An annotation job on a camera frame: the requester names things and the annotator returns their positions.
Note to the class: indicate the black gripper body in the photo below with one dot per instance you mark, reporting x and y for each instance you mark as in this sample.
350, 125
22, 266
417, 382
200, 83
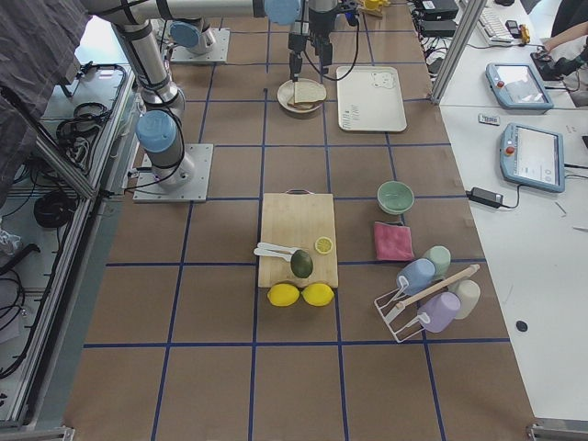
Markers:
297, 42

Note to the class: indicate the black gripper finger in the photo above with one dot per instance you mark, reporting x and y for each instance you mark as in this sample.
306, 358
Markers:
295, 65

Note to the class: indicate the bread slice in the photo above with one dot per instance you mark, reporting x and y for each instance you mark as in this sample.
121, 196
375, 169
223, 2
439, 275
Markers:
308, 92
303, 108

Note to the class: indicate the beige round plate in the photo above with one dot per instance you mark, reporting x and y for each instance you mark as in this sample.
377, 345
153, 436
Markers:
285, 93

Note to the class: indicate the yellow mug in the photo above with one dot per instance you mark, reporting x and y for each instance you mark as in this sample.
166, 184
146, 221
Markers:
375, 8

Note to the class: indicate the cream rectangular tray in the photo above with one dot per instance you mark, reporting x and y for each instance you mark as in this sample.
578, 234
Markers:
369, 98

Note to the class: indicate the wooden cutting board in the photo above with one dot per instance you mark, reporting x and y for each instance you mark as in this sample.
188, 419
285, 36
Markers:
298, 220

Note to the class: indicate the green ceramic bowl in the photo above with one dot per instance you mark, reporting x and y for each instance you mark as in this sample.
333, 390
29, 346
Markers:
395, 197

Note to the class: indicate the white keyboard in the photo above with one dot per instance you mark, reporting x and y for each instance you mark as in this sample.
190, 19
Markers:
493, 30

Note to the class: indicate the small label card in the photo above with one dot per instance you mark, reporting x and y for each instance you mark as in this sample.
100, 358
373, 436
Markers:
489, 119

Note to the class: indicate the lemon half slice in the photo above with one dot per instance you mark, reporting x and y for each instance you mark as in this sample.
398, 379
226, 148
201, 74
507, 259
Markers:
323, 245

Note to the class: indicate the white plastic knife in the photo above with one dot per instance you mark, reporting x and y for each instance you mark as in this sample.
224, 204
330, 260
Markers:
274, 250

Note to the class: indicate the far teach pendant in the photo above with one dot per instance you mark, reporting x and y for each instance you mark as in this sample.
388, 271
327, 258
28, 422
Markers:
517, 87

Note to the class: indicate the teach pendant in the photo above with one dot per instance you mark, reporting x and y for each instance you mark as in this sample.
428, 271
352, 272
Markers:
532, 157
517, 87

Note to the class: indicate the green avocado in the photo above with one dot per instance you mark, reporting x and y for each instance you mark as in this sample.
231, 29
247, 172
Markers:
301, 264

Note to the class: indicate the pink cloth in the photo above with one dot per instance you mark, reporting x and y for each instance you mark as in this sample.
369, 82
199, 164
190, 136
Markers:
393, 242

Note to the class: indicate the black power adapter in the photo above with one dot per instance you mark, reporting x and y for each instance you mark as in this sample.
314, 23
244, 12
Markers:
485, 197

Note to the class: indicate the right yellow lemon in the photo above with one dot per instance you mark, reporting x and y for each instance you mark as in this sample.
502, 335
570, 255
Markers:
318, 294

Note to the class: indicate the yellow lemon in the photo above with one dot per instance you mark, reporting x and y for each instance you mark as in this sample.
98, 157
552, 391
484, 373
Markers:
283, 295
318, 294

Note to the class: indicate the left yellow lemon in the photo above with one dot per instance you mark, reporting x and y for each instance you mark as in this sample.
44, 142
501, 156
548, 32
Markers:
283, 295

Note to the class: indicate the green mug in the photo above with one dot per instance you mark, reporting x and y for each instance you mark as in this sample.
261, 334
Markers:
440, 256

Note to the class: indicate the blue mug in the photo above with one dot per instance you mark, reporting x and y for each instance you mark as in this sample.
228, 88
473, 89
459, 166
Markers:
415, 276

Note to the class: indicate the near teach pendant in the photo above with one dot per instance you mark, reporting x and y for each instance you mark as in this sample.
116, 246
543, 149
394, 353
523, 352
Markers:
532, 157

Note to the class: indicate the dark grey cloth cover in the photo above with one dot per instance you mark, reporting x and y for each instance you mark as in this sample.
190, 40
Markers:
38, 41

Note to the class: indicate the cream mug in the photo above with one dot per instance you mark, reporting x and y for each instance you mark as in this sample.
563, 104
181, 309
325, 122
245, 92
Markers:
468, 292

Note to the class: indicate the purple mug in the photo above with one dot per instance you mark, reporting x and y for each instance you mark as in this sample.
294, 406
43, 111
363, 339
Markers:
437, 313

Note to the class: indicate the aluminium frame post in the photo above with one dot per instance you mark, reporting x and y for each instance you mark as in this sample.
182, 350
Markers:
466, 25

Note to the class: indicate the white wire mug rack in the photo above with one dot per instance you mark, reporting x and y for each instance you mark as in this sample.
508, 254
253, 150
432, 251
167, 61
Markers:
399, 312

